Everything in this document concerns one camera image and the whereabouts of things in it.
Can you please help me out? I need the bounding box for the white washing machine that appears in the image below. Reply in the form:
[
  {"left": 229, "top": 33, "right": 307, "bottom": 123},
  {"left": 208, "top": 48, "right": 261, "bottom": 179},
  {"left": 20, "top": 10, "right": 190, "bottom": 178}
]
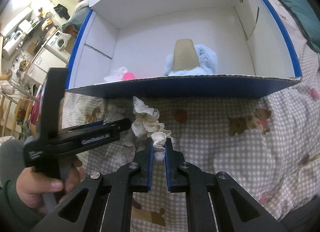
[{"left": 44, "top": 30, "right": 71, "bottom": 63}]

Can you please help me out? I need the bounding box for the white kitchen cabinet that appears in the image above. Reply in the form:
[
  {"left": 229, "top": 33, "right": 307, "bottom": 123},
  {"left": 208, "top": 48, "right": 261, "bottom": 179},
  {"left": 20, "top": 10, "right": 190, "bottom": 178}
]
[{"left": 24, "top": 48, "right": 66, "bottom": 85}]

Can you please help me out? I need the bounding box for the teal pillow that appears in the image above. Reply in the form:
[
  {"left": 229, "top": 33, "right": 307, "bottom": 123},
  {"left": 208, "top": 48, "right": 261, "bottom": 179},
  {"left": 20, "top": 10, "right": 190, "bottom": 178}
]
[{"left": 278, "top": 0, "right": 319, "bottom": 53}]

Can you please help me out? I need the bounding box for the checkered dog print duvet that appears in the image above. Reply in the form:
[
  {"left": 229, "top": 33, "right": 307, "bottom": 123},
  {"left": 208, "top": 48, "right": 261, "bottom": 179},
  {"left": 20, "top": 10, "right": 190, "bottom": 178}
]
[{"left": 62, "top": 6, "right": 319, "bottom": 231}]

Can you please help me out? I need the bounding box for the white fluffy scrunchie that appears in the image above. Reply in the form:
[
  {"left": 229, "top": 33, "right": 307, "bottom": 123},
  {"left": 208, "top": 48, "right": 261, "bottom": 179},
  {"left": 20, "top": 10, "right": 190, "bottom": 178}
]
[{"left": 104, "top": 67, "right": 129, "bottom": 82}]

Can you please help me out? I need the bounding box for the beige ruffled scrunchie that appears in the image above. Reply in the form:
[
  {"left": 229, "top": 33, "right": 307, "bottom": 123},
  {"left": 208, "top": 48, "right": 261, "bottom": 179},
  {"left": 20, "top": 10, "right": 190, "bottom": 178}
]
[{"left": 131, "top": 96, "right": 171, "bottom": 162}]

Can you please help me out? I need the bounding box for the pink soft ball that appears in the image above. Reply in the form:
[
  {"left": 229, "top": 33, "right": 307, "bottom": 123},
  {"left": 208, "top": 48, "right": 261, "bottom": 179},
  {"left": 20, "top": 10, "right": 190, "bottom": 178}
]
[{"left": 123, "top": 72, "right": 135, "bottom": 80}]

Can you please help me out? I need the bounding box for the floral pink scrunchie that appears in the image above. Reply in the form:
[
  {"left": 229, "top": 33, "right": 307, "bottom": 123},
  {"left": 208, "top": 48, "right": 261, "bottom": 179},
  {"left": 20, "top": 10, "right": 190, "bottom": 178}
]
[{"left": 120, "top": 130, "right": 136, "bottom": 164}]

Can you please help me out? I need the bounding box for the blue and white cardboard box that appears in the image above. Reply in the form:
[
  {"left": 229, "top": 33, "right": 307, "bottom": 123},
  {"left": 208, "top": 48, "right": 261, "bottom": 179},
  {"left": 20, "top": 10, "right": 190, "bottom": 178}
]
[{"left": 66, "top": 0, "right": 302, "bottom": 98}]

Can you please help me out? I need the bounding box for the person's left hand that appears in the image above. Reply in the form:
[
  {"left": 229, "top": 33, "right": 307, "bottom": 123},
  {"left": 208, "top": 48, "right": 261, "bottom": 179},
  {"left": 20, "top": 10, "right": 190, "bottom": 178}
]
[{"left": 16, "top": 156, "right": 82, "bottom": 216}]

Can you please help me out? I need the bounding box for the light blue fluffy cloth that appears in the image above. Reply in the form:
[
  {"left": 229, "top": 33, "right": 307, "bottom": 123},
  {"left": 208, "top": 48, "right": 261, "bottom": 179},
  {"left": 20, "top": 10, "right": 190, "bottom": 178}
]
[{"left": 164, "top": 38, "right": 218, "bottom": 76}]

